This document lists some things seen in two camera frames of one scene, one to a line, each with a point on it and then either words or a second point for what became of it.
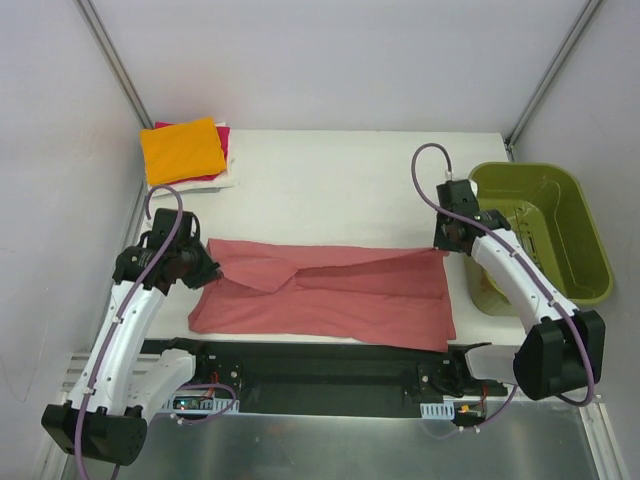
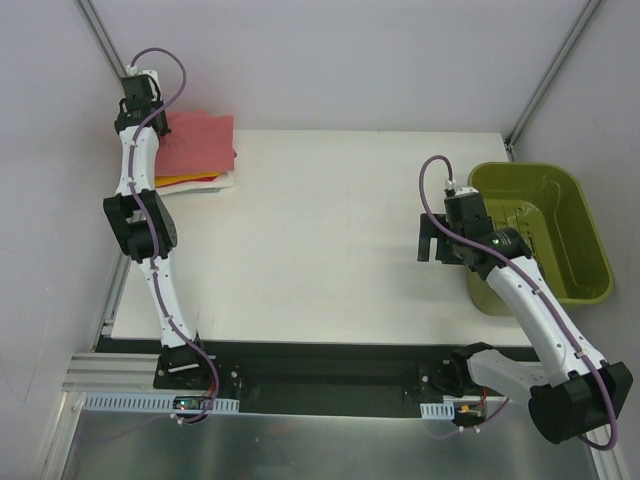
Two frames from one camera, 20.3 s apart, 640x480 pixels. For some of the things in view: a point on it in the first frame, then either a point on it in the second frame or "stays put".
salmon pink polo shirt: x=389 y=296 to x=196 y=144
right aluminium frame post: x=586 y=11 stays put
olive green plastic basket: x=548 y=213 stays put
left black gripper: x=201 y=266 to x=135 y=88
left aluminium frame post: x=94 y=21 stays put
